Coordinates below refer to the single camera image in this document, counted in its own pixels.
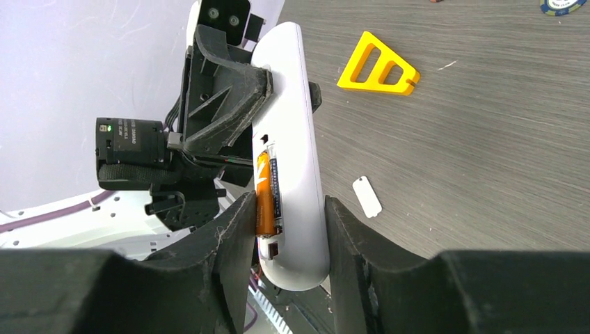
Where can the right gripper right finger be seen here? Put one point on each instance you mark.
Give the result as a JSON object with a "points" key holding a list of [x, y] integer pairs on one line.
{"points": [[376, 285]]}

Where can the black AAA battery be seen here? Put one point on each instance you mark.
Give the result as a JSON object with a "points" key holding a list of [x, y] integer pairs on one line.
{"points": [[275, 188]]}

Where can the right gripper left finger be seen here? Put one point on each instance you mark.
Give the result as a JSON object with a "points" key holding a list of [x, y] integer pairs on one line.
{"points": [[201, 281]]}

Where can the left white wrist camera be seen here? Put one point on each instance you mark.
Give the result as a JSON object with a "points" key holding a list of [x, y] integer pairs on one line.
{"points": [[242, 28]]}

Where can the white remote control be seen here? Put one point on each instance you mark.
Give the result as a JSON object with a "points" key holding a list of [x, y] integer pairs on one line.
{"points": [[298, 258]]}

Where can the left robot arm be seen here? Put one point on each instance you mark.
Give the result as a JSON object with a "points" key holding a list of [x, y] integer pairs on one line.
{"points": [[135, 155]]}

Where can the white battery cover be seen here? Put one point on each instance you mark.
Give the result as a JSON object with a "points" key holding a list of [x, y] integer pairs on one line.
{"points": [[367, 197]]}

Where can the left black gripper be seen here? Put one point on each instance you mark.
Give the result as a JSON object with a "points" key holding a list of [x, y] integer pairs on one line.
{"points": [[221, 94]]}

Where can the yellow plastic triangle frame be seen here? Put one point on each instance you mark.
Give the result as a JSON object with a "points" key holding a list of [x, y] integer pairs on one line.
{"points": [[375, 81]]}

